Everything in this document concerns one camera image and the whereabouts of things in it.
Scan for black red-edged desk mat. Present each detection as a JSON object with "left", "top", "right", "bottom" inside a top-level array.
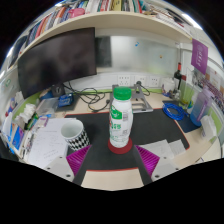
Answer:
[{"left": 64, "top": 107, "right": 191, "bottom": 173}]

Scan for flat round red coaster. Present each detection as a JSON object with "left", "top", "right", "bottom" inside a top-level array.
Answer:
[{"left": 107, "top": 138, "right": 134, "bottom": 155}]

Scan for translucent purple water bottle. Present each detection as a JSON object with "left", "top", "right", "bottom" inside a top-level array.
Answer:
[{"left": 189, "top": 88, "right": 213, "bottom": 128}]

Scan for white green-capped drink bottle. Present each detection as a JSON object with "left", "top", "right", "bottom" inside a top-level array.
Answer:
[{"left": 109, "top": 86, "right": 134, "bottom": 149}]

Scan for white folded paper napkin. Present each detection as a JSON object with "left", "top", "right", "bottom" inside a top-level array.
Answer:
[{"left": 138, "top": 139, "right": 190, "bottom": 160}]

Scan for black white diamond-pattern mug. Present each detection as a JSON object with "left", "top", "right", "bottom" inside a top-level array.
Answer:
[{"left": 60, "top": 119, "right": 91, "bottom": 152}]

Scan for white plastic jar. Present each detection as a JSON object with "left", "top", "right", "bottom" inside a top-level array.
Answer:
[{"left": 162, "top": 78, "right": 176, "bottom": 94}]

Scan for small blue box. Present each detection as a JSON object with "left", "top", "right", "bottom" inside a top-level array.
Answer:
[{"left": 58, "top": 93, "right": 75, "bottom": 108}]

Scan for black computer monitor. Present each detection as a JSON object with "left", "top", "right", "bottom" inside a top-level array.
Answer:
[{"left": 17, "top": 27, "right": 98, "bottom": 100}]

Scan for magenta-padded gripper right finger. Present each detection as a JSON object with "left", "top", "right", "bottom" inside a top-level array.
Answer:
[{"left": 133, "top": 144, "right": 183, "bottom": 187}]

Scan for white printed paper sheet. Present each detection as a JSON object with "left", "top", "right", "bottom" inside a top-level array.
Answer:
[{"left": 27, "top": 117, "right": 78, "bottom": 169}]

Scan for grey metal laptop stand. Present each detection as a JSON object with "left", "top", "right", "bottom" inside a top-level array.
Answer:
[{"left": 109, "top": 83, "right": 154, "bottom": 114}]

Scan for white tissue pack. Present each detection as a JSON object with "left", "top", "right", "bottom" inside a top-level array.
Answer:
[{"left": 199, "top": 114, "right": 218, "bottom": 142}]

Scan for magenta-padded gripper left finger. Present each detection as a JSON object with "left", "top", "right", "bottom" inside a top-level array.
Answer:
[{"left": 44, "top": 144, "right": 93, "bottom": 187}]

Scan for ceiling light panels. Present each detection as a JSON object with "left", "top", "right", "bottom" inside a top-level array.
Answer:
[{"left": 181, "top": 13, "right": 203, "bottom": 31}]

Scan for black tangled cables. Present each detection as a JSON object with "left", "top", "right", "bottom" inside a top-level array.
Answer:
[{"left": 63, "top": 81, "right": 111, "bottom": 113}]

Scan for coiled blue cable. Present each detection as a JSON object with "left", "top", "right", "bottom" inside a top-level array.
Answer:
[{"left": 162, "top": 102, "right": 188, "bottom": 122}]

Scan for clear plastic box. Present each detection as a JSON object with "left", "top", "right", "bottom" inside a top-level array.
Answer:
[{"left": 35, "top": 97, "right": 59, "bottom": 118}]

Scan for white shelf with books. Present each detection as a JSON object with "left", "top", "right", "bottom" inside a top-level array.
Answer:
[{"left": 6, "top": 0, "right": 194, "bottom": 68}]

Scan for group photo poster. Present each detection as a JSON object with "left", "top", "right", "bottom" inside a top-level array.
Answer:
[{"left": 193, "top": 68, "right": 224, "bottom": 114}]

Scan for dark wine bottle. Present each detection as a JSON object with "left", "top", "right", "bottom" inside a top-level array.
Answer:
[{"left": 173, "top": 62, "right": 183, "bottom": 91}]

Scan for purple hanging banner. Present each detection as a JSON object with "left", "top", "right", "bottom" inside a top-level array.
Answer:
[{"left": 190, "top": 38, "right": 209, "bottom": 76}]

